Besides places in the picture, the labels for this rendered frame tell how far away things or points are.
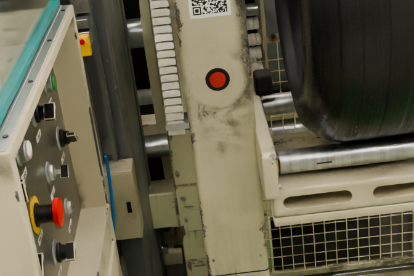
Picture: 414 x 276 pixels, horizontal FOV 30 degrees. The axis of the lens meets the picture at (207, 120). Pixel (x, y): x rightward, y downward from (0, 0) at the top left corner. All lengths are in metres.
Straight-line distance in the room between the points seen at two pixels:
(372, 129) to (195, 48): 0.35
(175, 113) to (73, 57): 0.28
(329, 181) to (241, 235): 0.25
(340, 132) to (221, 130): 0.24
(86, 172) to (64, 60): 0.21
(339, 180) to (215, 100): 0.28
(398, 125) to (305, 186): 0.21
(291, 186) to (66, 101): 0.45
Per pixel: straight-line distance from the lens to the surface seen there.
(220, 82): 1.45
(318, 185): 1.46
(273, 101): 1.71
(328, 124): 1.38
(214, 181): 1.54
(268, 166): 1.41
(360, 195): 1.49
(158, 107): 2.30
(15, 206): 0.80
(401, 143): 1.49
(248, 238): 1.61
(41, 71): 0.99
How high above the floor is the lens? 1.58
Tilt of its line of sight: 24 degrees down
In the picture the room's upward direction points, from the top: 7 degrees counter-clockwise
